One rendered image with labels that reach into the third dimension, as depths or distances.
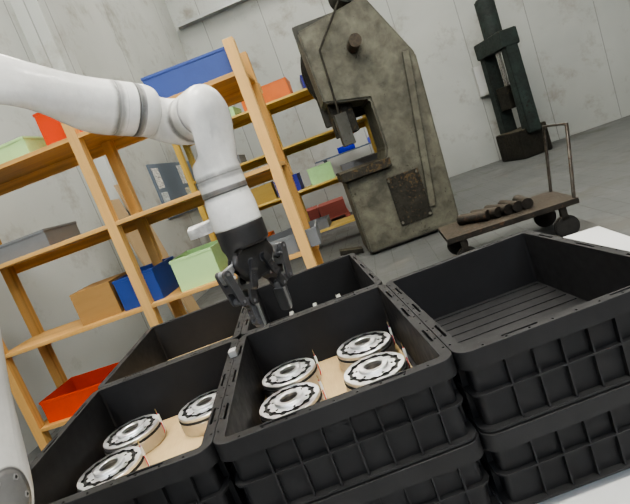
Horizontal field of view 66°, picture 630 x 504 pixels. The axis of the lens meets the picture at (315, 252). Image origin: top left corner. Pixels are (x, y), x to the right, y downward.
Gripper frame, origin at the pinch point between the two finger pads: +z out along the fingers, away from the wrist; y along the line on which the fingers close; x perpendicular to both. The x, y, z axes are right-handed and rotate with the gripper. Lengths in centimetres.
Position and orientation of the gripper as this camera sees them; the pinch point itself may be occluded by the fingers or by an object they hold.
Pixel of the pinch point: (271, 308)
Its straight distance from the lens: 77.0
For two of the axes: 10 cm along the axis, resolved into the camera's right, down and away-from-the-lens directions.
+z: 3.4, 9.2, 1.7
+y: 6.0, -3.5, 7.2
